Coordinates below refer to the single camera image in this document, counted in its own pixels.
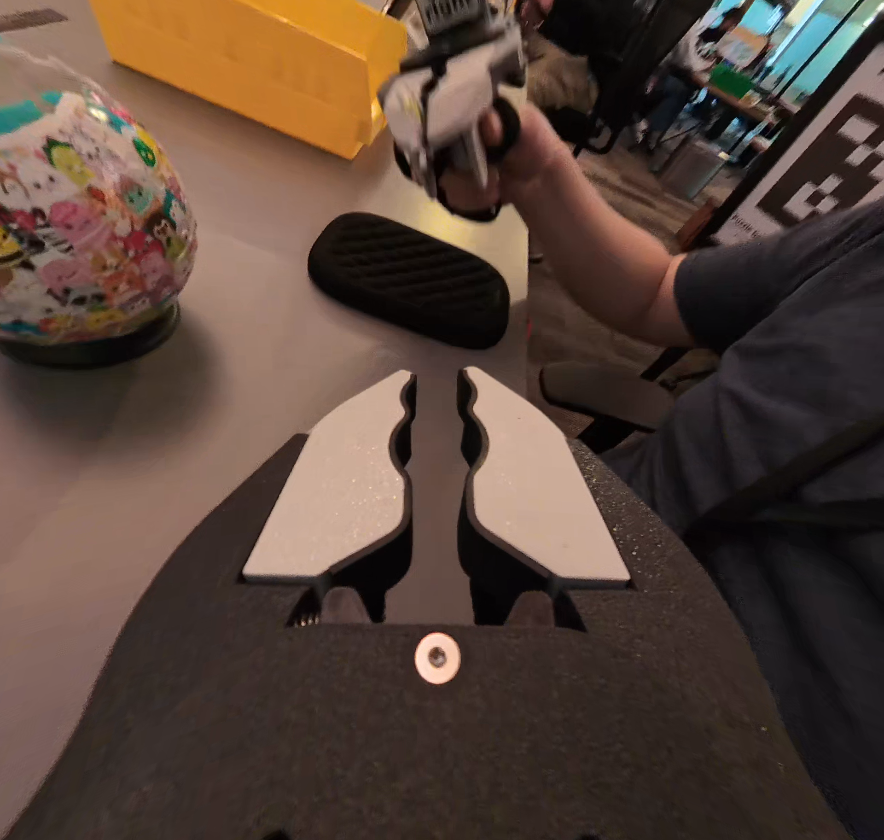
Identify colourful puzzle ball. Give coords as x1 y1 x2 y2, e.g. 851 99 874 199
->
0 46 199 344

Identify person's right forearm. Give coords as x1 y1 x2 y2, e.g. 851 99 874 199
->
514 156 693 348

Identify dark chair armrest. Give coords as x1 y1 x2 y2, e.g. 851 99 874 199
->
539 360 676 454

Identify black office chair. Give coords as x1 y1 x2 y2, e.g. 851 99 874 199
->
525 0 698 157

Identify black mesh pad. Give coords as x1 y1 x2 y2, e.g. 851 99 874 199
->
307 211 512 351

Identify black ball stand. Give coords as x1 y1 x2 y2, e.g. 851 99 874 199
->
0 300 182 371

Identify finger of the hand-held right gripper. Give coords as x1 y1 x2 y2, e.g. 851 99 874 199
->
377 70 443 198

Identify person's right hand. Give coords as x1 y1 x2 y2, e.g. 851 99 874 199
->
483 102 562 208

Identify yellow plastic bin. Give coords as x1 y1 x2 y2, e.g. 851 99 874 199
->
71 0 410 161

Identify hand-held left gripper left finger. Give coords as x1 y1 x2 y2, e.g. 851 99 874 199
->
242 370 418 587

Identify green box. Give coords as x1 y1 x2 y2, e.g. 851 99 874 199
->
708 63 761 105

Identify black and white code sign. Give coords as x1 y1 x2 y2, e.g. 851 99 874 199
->
711 42 884 247

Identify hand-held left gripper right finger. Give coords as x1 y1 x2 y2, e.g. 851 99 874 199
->
456 366 633 592

